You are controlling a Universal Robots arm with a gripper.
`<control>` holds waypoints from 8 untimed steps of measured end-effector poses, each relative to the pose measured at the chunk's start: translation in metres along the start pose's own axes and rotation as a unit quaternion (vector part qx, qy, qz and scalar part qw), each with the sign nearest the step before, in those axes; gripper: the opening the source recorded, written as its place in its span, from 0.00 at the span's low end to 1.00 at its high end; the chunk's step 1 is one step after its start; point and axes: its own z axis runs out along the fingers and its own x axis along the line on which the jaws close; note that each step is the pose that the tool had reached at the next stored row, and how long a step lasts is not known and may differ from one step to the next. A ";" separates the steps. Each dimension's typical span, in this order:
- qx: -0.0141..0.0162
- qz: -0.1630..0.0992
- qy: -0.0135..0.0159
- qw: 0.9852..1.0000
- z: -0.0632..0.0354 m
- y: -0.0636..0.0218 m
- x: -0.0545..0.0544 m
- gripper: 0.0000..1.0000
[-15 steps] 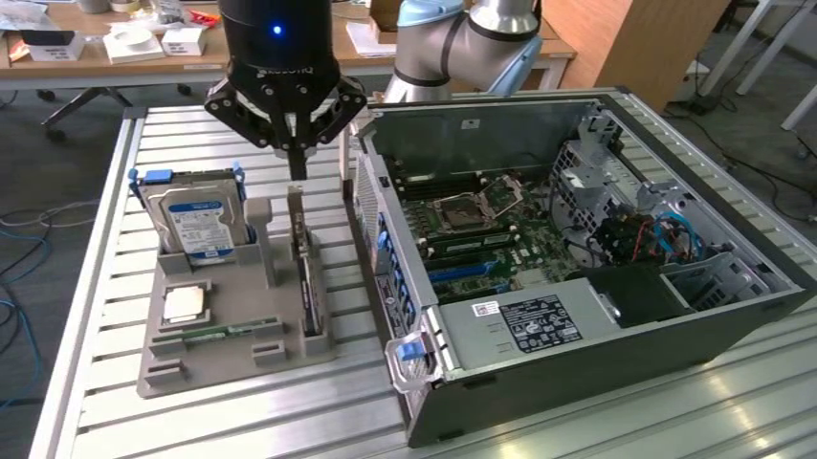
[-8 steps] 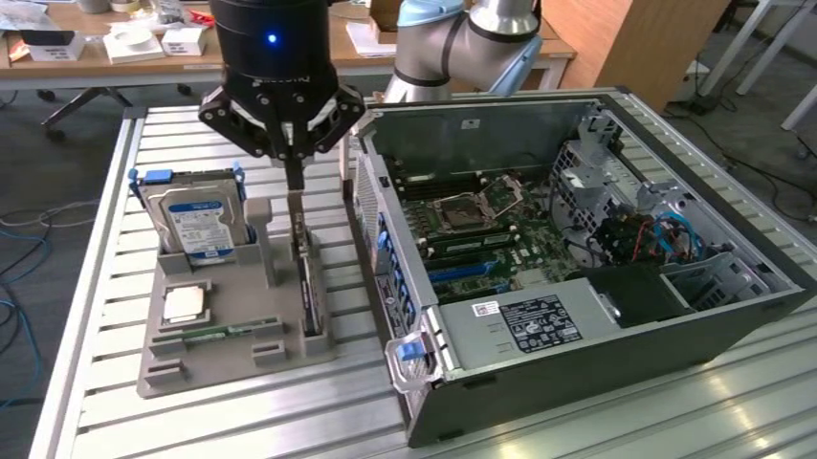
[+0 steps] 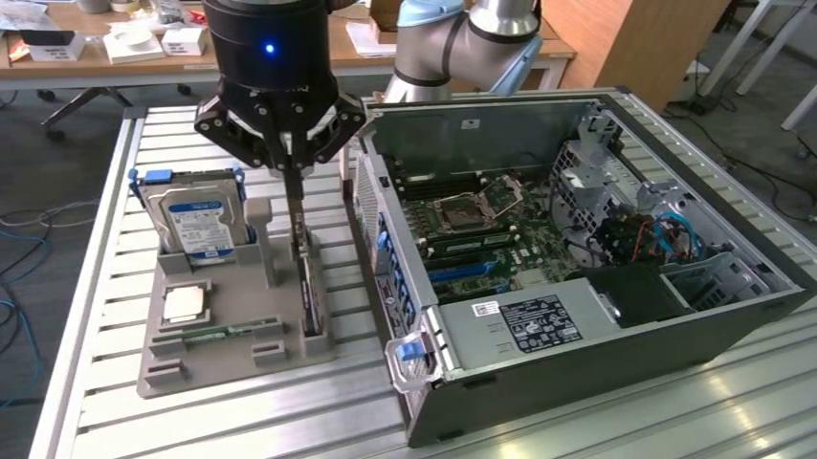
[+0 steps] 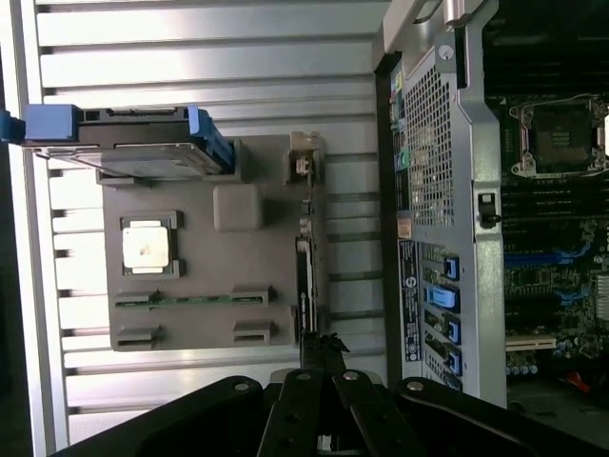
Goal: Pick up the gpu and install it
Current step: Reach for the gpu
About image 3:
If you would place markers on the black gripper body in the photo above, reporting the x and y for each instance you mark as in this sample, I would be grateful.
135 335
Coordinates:
274 48

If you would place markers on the black graphics card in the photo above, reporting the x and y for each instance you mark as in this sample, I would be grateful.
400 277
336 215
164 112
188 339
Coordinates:
310 296

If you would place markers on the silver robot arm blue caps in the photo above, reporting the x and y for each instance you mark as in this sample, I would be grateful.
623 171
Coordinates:
441 52

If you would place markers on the red orange packet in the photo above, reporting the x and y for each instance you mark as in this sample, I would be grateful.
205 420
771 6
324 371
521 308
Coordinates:
197 18

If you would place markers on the small white labelled box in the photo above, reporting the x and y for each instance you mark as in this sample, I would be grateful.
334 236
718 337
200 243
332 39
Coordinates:
184 43

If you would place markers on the wooden desk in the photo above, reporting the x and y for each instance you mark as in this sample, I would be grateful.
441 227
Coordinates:
90 69
364 64

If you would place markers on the white paper stack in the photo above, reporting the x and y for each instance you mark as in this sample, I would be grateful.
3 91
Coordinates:
368 43

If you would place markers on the brown cardboard box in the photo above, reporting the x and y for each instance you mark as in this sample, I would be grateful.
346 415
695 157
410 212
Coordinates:
384 19

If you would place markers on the clear plastic bag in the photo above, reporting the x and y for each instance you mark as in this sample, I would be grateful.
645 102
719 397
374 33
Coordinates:
169 12

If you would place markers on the white box round insert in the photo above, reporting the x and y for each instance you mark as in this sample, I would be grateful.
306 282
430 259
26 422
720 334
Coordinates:
134 45

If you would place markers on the CPU socket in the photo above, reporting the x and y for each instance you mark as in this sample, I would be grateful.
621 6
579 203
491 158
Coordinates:
460 215

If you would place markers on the tape roll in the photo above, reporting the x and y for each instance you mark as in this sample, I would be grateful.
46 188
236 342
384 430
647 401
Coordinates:
123 5

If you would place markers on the black office chair base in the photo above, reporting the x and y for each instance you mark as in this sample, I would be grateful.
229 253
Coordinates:
55 133

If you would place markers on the metal socket cover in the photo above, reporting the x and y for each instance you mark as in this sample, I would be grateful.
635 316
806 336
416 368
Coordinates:
501 178

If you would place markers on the grey cup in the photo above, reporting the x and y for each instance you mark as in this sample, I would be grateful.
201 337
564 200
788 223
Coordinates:
93 6

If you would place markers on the white box black lid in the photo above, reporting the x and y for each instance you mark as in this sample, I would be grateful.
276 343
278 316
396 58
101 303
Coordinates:
54 48

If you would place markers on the blue expansion slot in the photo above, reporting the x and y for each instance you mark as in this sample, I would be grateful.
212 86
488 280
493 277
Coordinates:
460 272

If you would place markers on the silver CPU chip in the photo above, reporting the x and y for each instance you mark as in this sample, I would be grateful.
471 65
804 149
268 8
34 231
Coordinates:
184 303

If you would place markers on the orange booklet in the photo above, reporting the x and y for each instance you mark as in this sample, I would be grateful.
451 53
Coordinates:
18 51

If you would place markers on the green motherboard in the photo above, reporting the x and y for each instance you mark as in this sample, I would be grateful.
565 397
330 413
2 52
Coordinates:
536 244

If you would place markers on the grey parts rack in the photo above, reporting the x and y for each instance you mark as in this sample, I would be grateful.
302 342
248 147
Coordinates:
242 325

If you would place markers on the silver perforated drive cage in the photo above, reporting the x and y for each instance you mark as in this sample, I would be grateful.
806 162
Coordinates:
588 191

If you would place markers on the printed paper sheet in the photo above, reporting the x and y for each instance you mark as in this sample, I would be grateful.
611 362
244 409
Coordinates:
19 20

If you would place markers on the silver chipset heatsink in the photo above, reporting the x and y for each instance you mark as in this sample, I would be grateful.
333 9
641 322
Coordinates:
535 278

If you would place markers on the grey power supply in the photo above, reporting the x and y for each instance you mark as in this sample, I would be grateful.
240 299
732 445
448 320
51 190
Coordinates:
473 334

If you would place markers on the blue case release latch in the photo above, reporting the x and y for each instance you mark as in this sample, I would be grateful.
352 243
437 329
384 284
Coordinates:
409 351

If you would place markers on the wooden cabinet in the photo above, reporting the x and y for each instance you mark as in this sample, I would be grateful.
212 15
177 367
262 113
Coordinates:
657 48

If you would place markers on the black power strip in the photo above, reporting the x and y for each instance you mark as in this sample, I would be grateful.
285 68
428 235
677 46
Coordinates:
699 105

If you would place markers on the black open PC case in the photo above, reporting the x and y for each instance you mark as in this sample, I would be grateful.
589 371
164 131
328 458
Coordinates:
575 378

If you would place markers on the silver disk bay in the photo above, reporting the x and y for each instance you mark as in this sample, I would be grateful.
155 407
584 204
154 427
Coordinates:
715 282

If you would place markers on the white furniture piece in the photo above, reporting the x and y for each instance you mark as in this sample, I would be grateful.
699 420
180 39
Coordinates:
806 107

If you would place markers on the hard disk with blue bracket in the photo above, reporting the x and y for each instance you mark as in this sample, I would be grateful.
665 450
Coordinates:
196 225

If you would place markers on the white table frame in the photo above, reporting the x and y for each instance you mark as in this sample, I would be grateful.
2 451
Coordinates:
728 52

